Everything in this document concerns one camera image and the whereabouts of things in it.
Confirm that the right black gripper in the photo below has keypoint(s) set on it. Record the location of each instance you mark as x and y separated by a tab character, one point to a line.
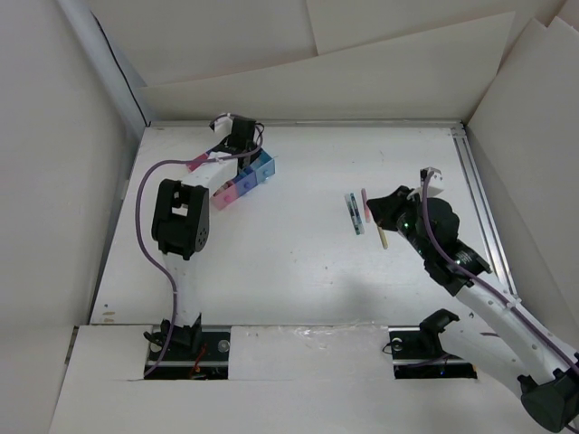
384	208

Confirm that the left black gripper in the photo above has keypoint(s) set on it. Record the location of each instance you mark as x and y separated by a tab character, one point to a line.
252	145

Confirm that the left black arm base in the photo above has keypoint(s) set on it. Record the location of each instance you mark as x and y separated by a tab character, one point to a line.
196	352

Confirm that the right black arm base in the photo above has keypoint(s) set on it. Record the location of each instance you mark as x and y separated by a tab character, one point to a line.
417	353

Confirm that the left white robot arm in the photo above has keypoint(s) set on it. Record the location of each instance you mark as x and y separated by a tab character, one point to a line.
181	221

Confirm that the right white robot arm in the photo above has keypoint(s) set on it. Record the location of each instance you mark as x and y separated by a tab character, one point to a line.
540	369

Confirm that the light blue plastic bin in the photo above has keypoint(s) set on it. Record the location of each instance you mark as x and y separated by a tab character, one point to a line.
263	167

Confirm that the cream yellow pen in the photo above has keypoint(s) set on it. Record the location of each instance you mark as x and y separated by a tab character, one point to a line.
382	237

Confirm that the dark blue plastic bin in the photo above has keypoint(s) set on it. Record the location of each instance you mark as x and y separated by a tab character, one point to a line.
246	180

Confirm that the pink plastic bin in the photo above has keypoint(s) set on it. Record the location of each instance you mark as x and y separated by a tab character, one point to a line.
221	192

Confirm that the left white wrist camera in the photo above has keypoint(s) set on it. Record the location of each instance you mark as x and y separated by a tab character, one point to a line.
222	124

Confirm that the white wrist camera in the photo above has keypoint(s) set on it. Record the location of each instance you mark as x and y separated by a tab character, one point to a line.
222	124
432	183

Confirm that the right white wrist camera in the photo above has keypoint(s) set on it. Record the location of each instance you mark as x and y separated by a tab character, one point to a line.
432	183

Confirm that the aluminium rail right side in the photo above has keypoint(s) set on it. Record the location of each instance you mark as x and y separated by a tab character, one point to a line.
492	243

